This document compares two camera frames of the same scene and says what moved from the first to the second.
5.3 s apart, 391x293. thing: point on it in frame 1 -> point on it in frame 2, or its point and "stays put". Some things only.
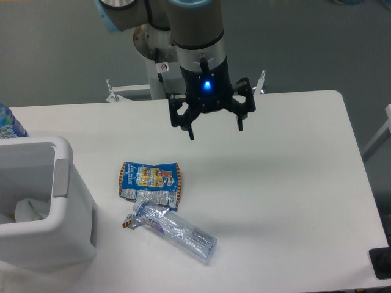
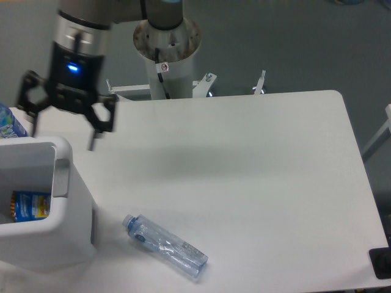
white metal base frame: x=113 y=97 stays put
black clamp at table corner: x=380 y=260 stays put
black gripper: x=210 y=91 -> x=73 y=82
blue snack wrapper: x=160 y=182 -> x=30 y=206
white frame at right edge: x=380 y=138 stays put
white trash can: x=42 y=168 stays put
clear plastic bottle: x=175 y=228 -> x=170 y=248
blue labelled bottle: x=10 y=127 stays put
